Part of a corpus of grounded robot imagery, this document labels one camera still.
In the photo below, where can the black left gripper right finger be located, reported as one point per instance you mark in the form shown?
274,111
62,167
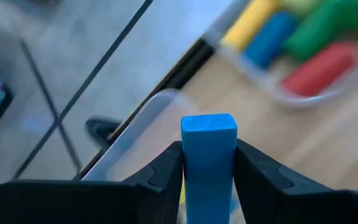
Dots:
291,202

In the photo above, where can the black aluminium table frame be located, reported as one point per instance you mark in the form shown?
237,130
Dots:
185,70

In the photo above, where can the green wooden cylinder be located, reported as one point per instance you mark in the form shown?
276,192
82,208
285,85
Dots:
319,28

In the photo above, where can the blue wooden cylinder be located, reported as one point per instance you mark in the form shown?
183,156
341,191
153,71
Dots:
269,39

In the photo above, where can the blue wooden plank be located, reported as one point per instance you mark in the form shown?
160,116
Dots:
208,155

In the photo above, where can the yellow wooden cylinder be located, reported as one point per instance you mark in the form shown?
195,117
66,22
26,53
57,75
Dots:
250,23

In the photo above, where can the black table clamp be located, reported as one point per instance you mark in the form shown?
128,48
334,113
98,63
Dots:
101,129

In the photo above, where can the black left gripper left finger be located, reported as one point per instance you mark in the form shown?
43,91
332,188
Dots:
104,202

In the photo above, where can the red wooden cylinder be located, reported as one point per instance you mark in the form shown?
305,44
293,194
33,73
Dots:
319,71

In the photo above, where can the clear plastic bin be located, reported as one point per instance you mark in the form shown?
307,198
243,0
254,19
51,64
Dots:
291,101

